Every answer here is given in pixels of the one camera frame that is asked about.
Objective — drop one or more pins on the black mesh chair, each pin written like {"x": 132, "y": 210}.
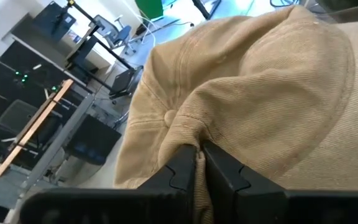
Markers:
{"x": 20, "y": 115}

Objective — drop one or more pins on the black stand base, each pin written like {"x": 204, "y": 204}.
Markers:
{"x": 205, "y": 9}

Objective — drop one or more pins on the green box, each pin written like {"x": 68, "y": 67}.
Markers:
{"x": 149, "y": 7}

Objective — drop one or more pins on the blue office chair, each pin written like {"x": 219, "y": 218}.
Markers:
{"x": 121, "y": 34}

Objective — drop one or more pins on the black metal frame stand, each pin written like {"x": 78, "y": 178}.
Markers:
{"x": 84, "y": 49}

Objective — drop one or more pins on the black box on floor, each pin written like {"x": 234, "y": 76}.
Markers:
{"x": 92, "y": 140}

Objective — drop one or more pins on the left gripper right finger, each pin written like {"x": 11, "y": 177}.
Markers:
{"x": 259, "y": 205}

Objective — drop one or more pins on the black equipment with green lights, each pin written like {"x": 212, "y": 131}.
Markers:
{"x": 5, "y": 81}

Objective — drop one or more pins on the light wooden plank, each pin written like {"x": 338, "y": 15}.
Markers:
{"x": 33, "y": 129}

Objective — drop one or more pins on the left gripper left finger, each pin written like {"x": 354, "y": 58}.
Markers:
{"x": 154, "y": 205}

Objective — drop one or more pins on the grey metal table leg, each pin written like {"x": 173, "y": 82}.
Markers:
{"x": 61, "y": 137}

